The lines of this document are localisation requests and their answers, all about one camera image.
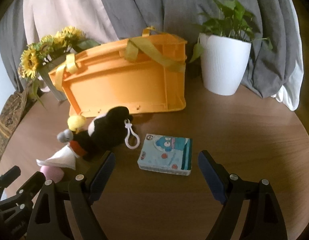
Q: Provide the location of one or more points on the black penguin plush keychain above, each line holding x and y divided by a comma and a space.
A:
104, 132

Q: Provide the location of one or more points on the yellow ribbon handle right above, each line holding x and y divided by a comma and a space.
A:
136, 44

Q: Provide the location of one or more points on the sunflower bouquet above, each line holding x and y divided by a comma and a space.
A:
41, 57

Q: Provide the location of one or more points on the blue tissue pack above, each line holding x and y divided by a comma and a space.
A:
166, 154

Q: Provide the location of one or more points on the yellow ribbon back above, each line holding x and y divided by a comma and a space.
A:
148, 30

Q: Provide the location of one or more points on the orange plastic crate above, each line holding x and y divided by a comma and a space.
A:
105, 79

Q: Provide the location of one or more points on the yellow ribbon handle left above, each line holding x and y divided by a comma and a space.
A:
69, 66

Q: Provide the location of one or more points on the white plant pot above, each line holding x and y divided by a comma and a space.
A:
223, 62

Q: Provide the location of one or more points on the white sheer curtain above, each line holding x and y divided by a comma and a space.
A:
46, 17

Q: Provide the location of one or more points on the grey curtain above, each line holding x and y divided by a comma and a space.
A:
277, 73

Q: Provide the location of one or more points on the green leafy plant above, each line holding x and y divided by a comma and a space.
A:
234, 21

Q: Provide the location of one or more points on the yellow ribbon handle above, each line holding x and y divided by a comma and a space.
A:
136, 44
69, 66

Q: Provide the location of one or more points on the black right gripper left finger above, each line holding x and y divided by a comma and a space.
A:
49, 218

